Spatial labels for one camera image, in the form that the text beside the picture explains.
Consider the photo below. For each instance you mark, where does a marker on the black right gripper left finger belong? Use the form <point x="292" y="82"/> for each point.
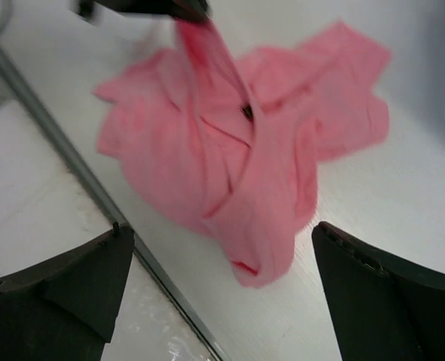
<point x="65" y="308"/>

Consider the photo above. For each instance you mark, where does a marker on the pink t shirt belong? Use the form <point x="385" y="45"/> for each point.
<point x="229" y="146"/>

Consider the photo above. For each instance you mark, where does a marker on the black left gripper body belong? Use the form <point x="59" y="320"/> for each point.
<point x="193" y="11"/>

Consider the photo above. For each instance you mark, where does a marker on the left aluminium frame rail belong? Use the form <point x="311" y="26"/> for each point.
<point x="75" y="162"/>

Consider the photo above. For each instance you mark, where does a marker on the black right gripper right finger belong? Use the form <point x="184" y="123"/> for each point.
<point x="382" y="307"/>

